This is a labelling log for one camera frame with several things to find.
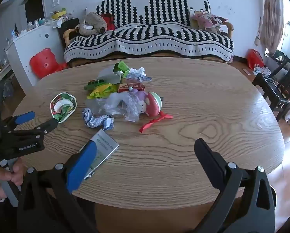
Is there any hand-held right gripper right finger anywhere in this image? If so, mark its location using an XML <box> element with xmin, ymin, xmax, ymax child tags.
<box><xmin>194</xmin><ymin>138</ymin><xmax>277</xmax><ymax>233</ymax></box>

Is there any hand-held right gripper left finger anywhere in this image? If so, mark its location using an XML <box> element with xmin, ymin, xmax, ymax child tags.
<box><xmin>17</xmin><ymin>140</ymin><xmax>99</xmax><ymax>233</ymax></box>

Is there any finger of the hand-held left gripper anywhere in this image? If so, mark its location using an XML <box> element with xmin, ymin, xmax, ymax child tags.
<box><xmin>10</xmin><ymin>119</ymin><xmax>58</xmax><ymax>139</ymax></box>
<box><xmin>2</xmin><ymin>111</ymin><xmax>36</xmax><ymax>133</ymax></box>

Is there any round green white wrapper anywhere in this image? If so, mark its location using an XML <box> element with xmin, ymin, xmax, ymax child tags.
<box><xmin>50</xmin><ymin>92</ymin><xmax>77</xmax><ymax>124</ymax></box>

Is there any blue-white paper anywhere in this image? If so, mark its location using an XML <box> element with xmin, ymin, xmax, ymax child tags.
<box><xmin>82</xmin><ymin>108</ymin><xmax>115</xmax><ymax>130</ymax></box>

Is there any red ribbon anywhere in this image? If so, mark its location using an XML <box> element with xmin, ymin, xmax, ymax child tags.
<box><xmin>138</xmin><ymin>113</ymin><xmax>173</xmax><ymax>133</ymax></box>

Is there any yellow snack packet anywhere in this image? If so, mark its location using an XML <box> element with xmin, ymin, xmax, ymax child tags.
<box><xmin>87</xmin><ymin>83</ymin><xmax>119</xmax><ymax>99</ymax></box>

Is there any clear plastic bag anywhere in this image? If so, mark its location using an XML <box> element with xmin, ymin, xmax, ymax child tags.
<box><xmin>85</xmin><ymin>92</ymin><xmax>141</xmax><ymax>122</ymax></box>

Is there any grey cardboard sheet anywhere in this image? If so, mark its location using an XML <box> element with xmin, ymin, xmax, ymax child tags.
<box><xmin>96</xmin><ymin>67</ymin><xmax>122</xmax><ymax>85</ymax></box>

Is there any pink and red tumbler doll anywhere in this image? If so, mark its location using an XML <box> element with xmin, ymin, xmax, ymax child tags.
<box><xmin>129</xmin><ymin>89</ymin><xmax>165</xmax><ymax>117</ymax></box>

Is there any small red box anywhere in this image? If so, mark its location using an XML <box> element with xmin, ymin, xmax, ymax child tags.
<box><xmin>118</xmin><ymin>82</ymin><xmax>145</xmax><ymax>93</ymax></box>

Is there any white paper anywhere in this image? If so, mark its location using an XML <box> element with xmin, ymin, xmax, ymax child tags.
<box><xmin>128</xmin><ymin>67</ymin><xmax>152</xmax><ymax>82</ymax></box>

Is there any red bear-shaped stool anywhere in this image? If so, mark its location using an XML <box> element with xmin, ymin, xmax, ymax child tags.
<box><xmin>29</xmin><ymin>48</ymin><xmax>68</xmax><ymax>79</ymax></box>

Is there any white cabinet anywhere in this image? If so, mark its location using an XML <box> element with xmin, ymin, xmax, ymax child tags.
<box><xmin>4</xmin><ymin>24</ymin><xmax>65</xmax><ymax>86</ymax></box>

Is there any group of small bottles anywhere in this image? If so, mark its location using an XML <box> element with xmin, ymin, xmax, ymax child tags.
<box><xmin>11</xmin><ymin>17</ymin><xmax>51</xmax><ymax>39</ymax></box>

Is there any black wooden chair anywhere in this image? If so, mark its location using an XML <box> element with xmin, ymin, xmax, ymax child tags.
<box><xmin>252</xmin><ymin>56</ymin><xmax>290</xmax><ymax>122</ymax></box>

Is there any wooden sofa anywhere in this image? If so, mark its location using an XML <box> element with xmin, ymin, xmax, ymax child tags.
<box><xmin>62</xmin><ymin>21</ymin><xmax>234</xmax><ymax>67</ymax></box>

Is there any white plastic bag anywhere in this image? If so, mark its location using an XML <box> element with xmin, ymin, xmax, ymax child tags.
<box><xmin>253</xmin><ymin>65</ymin><xmax>272</xmax><ymax>76</ymax></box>

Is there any yellow toy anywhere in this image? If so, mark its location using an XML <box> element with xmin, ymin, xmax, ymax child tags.
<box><xmin>51</xmin><ymin>8</ymin><xmax>68</xmax><ymax>20</ymax></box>

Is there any red plastic bag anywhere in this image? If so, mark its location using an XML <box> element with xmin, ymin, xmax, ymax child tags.
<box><xmin>246</xmin><ymin>49</ymin><xmax>264</xmax><ymax>70</ymax></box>

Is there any brown teddy bear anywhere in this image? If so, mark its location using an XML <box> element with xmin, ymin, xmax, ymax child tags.
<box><xmin>74</xmin><ymin>12</ymin><xmax>107</xmax><ymax>36</ymax></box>

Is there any red cushion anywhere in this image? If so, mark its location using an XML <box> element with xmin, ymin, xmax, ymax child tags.
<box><xmin>100</xmin><ymin>13</ymin><xmax>116</xmax><ymax>31</ymax></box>

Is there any black side table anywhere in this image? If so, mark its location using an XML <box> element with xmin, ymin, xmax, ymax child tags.
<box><xmin>266</xmin><ymin>50</ymin><xmax>290</xmax><ymax>63</ymax></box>

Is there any black white striped sofa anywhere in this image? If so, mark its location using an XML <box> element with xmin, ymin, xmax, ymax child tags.
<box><xmin>64</xmin><ymin>0</ymin><xmax>234</xmax><ymax>63</ymax></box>

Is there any pink printed cushion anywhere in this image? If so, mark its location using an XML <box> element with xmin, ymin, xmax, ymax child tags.
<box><xmin>190</xmin><ymin>10</ymin><xmax>229</xmax><ymax>33</ymax></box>

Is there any patterned curtain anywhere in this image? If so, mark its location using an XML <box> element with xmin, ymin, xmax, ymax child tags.
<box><xmin>260</xmin><ymin>0</ymin><xmax>285</xmax><ymax>54</ymax></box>

